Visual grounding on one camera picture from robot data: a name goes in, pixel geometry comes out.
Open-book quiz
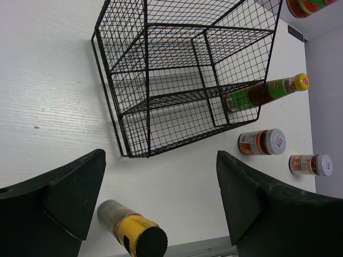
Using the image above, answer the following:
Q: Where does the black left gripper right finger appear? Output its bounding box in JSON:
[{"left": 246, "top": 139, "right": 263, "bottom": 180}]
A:
[{"left": 216, "top": 150, "right": 342, "bottom": 256}]

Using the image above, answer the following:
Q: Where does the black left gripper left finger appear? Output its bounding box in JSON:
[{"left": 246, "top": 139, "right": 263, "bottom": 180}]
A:
[{"left": 1, "top": 149, "right": 106, "bottom": 256}]

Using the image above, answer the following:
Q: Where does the green label sauce bottle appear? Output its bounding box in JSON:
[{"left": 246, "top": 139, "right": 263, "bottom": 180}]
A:
[{"left": 222, "top": 73, "right": 310, "bottom": 113}]

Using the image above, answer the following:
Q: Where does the red chili sauce bottle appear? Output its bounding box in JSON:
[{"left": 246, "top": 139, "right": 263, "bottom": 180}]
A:
[{"left": 286, "top": 0, "right": 338, "bottom": 19}]

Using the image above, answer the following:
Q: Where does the orange jar white lid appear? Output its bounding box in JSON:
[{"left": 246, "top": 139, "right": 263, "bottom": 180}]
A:
[{"left": 238, "top": 128, "right": 286, "bottom": 155}]

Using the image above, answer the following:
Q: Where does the black cap pepper shaker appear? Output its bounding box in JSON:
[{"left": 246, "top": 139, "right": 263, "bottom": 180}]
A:
[{"left": 97, "top": 200, "right": 168, "bottom": 257}]

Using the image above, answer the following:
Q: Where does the blue label sticker right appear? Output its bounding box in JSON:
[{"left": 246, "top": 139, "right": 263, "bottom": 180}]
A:
[{"left": 287, "top": 25, "right": 305, "bottom": 43}]

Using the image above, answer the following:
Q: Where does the aluminium front rail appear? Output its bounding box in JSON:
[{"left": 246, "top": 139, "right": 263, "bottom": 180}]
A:
[{"left": 165, "top": 236, "right": 237, "bottom": 256}]

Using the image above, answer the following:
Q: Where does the black wire tiered rack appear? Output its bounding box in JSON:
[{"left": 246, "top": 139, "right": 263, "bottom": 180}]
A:
[{"left": 92, "top": 1, "right": 282, "bottom": 158}]

